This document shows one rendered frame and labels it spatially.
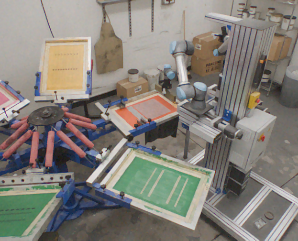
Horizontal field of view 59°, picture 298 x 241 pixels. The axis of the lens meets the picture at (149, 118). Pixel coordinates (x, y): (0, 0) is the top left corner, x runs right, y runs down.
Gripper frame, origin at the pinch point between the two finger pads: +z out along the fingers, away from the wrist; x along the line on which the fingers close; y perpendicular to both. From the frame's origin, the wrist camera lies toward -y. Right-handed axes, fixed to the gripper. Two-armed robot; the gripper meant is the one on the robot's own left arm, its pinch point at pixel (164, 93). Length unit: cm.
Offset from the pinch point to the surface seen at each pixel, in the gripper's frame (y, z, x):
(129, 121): 6, 14, -51
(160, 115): 15.7, 14.1, -17.8
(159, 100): -10.3, 14.0, -0.4
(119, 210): 33, 110, -86
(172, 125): 20.1, 31.7, -2.5
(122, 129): 25, 6, -71
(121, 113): -12, 14, -51
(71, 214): 8, 109, -133
